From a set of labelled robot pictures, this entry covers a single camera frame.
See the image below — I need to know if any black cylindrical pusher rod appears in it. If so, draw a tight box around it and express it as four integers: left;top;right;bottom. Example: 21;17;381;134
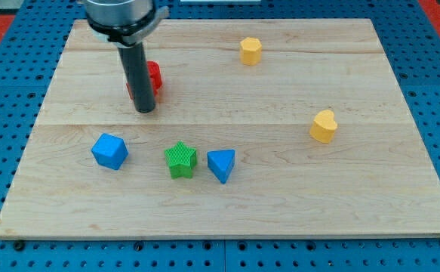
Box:
118;43;155;113

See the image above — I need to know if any wooden board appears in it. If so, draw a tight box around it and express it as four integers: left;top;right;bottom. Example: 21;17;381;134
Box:
0;19;440;240

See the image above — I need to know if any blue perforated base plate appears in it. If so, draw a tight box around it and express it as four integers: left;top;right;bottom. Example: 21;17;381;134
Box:
0;0;440;271

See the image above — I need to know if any blue triangle block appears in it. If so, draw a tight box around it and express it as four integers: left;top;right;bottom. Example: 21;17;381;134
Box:
207;150;235;184

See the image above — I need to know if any red block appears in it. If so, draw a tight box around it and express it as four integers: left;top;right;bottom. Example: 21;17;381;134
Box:
123;60;163;100

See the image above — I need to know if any green star block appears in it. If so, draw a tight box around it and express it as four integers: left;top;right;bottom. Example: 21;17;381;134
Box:
164;141;197;179

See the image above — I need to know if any yellow heart block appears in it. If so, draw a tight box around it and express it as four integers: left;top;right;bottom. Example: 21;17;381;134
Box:
309;110;338;144

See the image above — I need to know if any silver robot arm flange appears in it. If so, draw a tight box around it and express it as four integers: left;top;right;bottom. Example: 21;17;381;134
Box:
83;0;169;48

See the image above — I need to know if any yellow hexagon block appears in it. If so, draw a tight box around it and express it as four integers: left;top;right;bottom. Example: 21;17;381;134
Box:
240;37;262;66

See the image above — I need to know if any blue cube block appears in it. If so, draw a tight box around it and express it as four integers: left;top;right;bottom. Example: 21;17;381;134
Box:
91;134;128;170

